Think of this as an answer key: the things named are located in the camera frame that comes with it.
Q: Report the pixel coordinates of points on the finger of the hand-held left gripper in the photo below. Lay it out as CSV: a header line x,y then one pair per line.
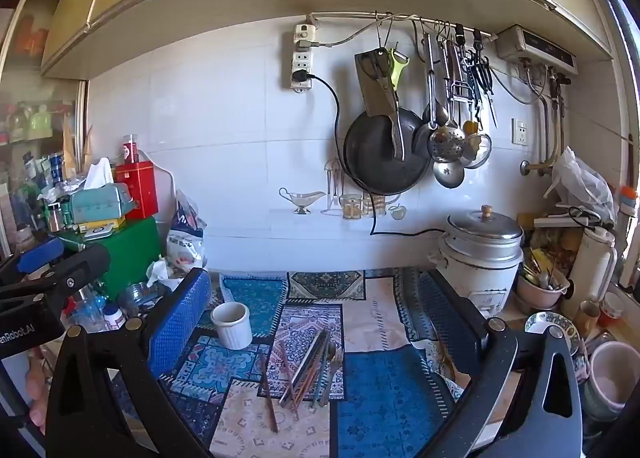
x,y
42,253
85,263

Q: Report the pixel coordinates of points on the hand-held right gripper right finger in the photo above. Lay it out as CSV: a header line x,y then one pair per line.
x,y
450,328

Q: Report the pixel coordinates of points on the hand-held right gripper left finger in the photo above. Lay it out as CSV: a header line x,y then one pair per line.
x,y
180,323

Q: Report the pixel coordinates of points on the white ribbed cup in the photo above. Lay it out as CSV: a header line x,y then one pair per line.
x,y
232,328

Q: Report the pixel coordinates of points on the brown wooden chopstick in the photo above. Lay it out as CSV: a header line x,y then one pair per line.
x,y
269,395
287,370

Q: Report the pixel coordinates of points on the gold spoon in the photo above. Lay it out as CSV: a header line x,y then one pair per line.
x,y
331,350

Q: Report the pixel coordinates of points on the person's left hand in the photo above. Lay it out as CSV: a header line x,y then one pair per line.
x,y
36,388

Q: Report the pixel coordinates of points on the green box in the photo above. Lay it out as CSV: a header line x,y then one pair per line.
x,y
135,248

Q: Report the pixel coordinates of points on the crumpled white tissue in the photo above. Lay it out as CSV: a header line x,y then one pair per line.
x,y
160,272

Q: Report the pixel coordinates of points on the white rice cooker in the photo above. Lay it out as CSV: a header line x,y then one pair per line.
x,y
480,278

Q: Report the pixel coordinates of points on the teal tissue box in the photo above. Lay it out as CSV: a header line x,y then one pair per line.
x,y
100,205

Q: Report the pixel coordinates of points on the white pill bottle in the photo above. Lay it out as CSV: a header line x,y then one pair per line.
x,y
116,319

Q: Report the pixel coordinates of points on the white and blue bag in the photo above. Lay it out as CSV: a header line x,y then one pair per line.
x,y
185,248

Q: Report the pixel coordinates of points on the red box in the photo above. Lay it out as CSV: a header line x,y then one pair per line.
x,y
137,190

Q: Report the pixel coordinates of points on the patterned plate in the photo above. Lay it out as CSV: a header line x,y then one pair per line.
x,y
545,325

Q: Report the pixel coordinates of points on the pink bowl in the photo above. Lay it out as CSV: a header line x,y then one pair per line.
x,y
542,295

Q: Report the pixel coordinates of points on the patterned tablecloth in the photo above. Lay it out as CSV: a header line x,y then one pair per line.
x,y
385,403

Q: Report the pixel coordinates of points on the bundle of cutlery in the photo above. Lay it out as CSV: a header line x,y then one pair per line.
x,y
545,278

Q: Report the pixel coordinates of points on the white thermos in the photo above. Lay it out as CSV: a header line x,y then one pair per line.
x,y
592,268

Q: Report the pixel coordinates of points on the pink bucket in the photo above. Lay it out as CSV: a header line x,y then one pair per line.
x,y
612,383

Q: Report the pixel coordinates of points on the mesh strainer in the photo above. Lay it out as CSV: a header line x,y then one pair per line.
x,y
477,150

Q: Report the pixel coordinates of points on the steel slotted ladle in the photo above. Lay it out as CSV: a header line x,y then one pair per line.
x,y
445,145

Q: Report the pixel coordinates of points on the black wok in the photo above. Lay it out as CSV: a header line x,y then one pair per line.
x,y
375,157

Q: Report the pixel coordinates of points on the dark ladle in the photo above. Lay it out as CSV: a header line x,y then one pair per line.
x,y
422,137

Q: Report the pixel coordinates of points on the clear plastic bag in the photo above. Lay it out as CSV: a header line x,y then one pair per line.
x,y
580,182

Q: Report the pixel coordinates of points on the beige water pipe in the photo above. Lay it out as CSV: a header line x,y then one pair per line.
x,y
542,127

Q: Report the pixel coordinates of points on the black scissors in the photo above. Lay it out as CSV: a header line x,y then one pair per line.
x,y
482,72

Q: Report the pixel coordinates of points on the green peeler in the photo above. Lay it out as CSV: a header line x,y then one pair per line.
x,y
397,70

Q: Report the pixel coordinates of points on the white power strip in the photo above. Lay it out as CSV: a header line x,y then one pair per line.
x,y
300,62

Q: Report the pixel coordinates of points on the white water heater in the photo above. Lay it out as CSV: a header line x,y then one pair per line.
x,y
535,45

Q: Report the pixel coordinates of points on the wall socket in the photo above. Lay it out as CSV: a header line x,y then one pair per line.
x,y
520,131

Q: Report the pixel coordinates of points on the metal hanging rail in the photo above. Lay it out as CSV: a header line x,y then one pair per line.
x,y
400,16

